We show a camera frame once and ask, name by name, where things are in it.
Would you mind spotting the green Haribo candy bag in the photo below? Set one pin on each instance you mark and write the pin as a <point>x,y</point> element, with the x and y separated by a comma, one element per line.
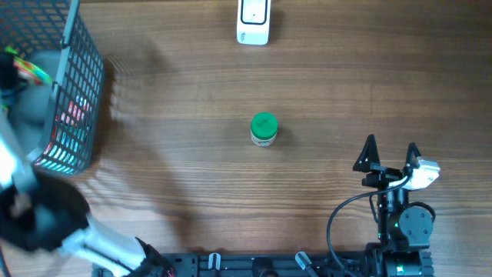
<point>28,71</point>

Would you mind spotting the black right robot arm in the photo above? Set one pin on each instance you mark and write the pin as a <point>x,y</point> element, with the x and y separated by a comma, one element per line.
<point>403,227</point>

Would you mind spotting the dark grey plastic basket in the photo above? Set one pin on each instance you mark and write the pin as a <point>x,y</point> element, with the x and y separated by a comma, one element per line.
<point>54,123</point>

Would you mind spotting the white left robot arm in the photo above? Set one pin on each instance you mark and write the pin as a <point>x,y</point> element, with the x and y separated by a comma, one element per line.
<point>39,211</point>

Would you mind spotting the green lid jar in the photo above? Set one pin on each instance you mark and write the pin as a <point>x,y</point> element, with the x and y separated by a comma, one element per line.
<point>264,129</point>

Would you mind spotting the white barcode scanner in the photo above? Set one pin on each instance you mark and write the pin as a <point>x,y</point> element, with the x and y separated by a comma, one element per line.
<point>253,22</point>

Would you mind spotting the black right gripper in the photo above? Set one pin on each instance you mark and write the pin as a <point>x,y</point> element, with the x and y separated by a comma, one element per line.
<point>382,175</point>

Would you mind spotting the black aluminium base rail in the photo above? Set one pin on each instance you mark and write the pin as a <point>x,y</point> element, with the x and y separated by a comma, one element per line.
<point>302,264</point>

